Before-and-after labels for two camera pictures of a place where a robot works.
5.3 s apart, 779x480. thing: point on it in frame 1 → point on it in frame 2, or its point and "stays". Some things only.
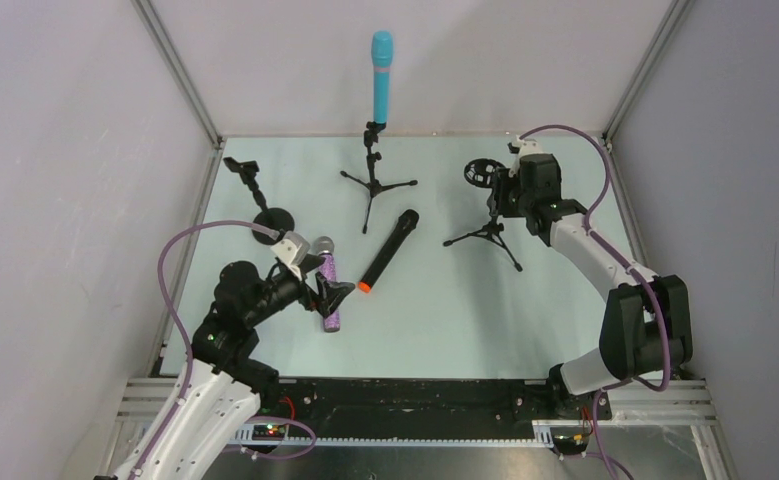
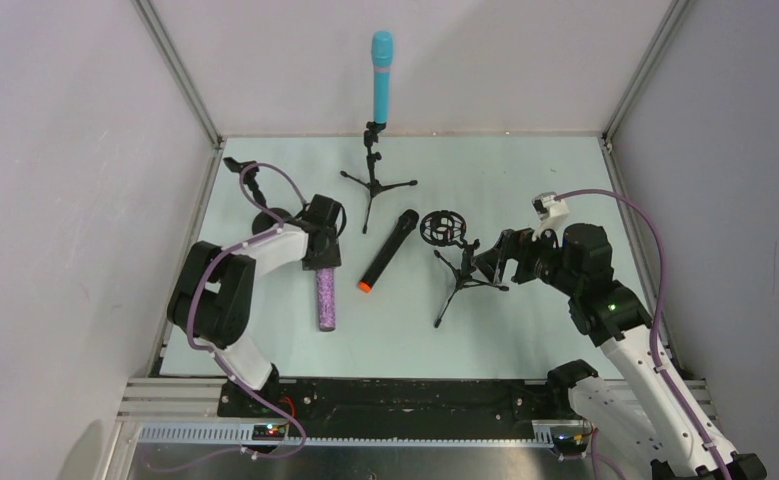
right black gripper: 499,192 → 514,253
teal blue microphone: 382,48 stays
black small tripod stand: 373,187 stays
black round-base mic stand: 274,218 stays
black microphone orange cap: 408,220 stays
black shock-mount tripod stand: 483,173 → 445,227
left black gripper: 310,291 → 322,253
